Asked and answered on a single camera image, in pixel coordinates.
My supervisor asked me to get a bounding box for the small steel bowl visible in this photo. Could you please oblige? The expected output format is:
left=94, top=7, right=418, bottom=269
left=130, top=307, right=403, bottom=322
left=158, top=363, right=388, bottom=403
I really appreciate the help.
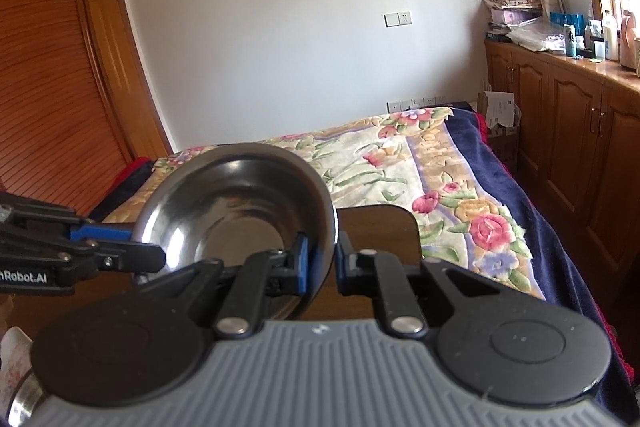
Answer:
left=131, top=143, right=338, bottom=320

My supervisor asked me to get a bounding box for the floral square plate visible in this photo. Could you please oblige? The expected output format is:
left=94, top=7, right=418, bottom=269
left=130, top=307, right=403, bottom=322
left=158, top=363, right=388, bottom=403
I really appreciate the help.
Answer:
left=0, top=326, right=32, bottom=414

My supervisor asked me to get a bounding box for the large steel bowl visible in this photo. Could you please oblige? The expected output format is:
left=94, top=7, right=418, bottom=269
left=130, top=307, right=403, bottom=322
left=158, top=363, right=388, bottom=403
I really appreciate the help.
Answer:
left=6, top=369, right=48, bottom=427

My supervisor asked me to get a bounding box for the floral bed quilt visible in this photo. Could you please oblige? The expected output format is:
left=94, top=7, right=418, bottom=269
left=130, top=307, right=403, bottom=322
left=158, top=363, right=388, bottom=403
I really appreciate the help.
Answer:
left=102, top=106, right=632, bottom=417

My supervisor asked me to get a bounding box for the red folded cloth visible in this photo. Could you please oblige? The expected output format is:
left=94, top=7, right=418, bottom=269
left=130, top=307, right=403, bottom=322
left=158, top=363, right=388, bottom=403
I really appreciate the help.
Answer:
left=89, top=157, right=154, bottom=222

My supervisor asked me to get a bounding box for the wooden louvered wardrobe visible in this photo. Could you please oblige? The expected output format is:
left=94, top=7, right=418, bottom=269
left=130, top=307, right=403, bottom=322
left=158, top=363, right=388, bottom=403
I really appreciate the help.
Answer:
left=1, top=0, right=170, bottom=213

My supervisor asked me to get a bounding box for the white power strip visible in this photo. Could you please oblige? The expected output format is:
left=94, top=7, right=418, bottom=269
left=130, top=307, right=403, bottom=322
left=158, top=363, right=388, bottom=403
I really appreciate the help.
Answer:
left=386, top=95, right=447, bottom=113

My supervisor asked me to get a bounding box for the white paper bag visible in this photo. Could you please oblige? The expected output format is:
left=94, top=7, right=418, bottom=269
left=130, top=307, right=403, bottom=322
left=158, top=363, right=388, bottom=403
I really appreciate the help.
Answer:
left=477, top=91, right=522, bottom=138

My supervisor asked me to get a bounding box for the wooden sideboard cabinet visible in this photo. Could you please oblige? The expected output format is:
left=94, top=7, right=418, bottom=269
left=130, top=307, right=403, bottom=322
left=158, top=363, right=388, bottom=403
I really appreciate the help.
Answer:
left=482, top=38, right=640, bottom=323

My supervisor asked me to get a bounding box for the stack of papers and boxes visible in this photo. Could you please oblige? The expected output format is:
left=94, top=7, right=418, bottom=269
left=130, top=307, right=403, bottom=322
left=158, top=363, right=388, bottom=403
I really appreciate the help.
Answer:
left=483, top=0, right=564, bottom=52

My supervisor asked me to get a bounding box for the pink bottle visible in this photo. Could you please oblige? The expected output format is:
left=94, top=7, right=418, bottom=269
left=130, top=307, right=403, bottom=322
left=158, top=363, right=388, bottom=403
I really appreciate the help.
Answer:
left=618, top=10, right=637, bottom=69

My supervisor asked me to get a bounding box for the wall switch socket plate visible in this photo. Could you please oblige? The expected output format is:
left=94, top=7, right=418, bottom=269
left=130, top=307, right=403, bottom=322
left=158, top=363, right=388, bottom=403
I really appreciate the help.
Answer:
left=384, top=12, right=412, bottom=27

